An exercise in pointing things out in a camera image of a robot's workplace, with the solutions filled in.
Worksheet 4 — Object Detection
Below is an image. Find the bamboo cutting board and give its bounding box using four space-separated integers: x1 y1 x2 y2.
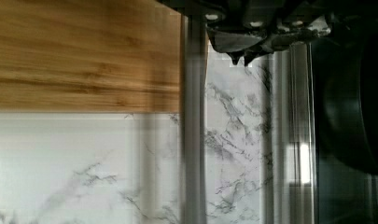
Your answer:
0 0 184 113

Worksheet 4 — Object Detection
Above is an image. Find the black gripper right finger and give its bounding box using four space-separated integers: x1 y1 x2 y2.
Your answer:
244 21 332 66

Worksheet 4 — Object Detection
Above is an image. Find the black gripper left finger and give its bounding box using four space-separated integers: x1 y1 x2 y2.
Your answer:
206 26 265 65

